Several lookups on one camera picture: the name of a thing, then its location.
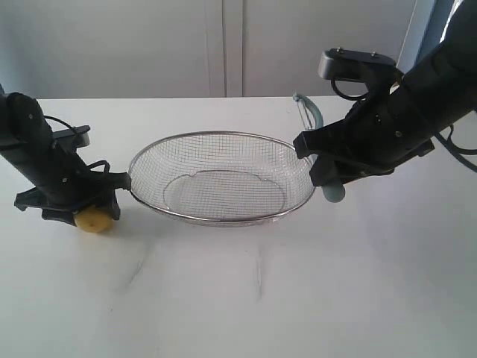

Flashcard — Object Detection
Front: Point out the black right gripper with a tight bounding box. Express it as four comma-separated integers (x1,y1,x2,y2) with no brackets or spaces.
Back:
293,84,435,186

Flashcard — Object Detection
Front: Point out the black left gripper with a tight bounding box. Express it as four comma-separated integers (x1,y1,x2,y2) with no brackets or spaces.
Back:
13,147,131,226

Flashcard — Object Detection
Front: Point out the yellow lemon with sticker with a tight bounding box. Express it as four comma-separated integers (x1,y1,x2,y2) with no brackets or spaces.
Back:
73,207,113,233

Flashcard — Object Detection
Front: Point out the teal handled peeler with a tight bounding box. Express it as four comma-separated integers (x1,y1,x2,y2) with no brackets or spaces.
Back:
292,92,346,203

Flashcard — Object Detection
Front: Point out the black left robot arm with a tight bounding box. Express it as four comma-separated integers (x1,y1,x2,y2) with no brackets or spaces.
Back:
1,92,131,226

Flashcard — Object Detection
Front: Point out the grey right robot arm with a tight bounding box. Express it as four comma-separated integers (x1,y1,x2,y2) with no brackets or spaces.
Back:
294,1,476,187

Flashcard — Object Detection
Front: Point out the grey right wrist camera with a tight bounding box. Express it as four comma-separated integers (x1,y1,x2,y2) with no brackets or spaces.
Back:
318,47,404,101

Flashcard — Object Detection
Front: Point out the metal wire mesh basket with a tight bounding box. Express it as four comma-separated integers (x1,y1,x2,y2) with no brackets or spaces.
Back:
127,131,315,227

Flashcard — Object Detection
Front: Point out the black braided cable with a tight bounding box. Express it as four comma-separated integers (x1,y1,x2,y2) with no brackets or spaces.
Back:
434,125,477,171

